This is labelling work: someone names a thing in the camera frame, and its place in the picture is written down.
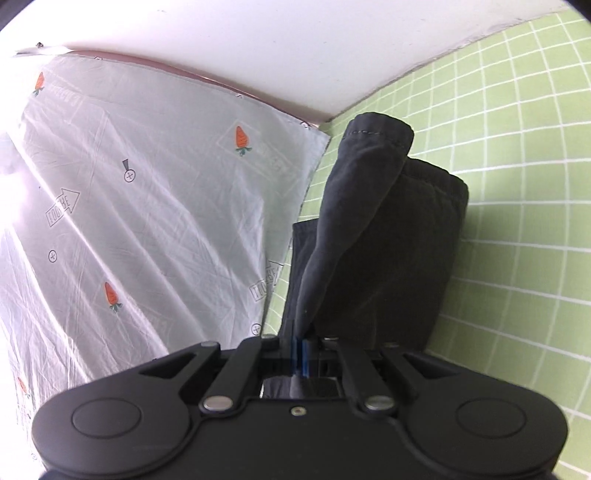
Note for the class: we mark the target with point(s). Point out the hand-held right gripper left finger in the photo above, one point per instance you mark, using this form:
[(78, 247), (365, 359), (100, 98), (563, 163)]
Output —
[(294, 356)]

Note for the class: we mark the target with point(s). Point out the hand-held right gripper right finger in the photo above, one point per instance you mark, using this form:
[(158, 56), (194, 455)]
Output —
[(306, 358)]

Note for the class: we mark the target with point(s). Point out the dark grey pants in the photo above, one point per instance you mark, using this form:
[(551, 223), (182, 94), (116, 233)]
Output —
[(383, 240)]

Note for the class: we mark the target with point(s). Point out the grey carrot print sheet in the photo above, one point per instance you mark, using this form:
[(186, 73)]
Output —
[(138, 207)]

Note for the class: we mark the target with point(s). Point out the green grid pattern sheet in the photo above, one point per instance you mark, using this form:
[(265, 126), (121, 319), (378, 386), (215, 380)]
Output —
[(517, 194)]

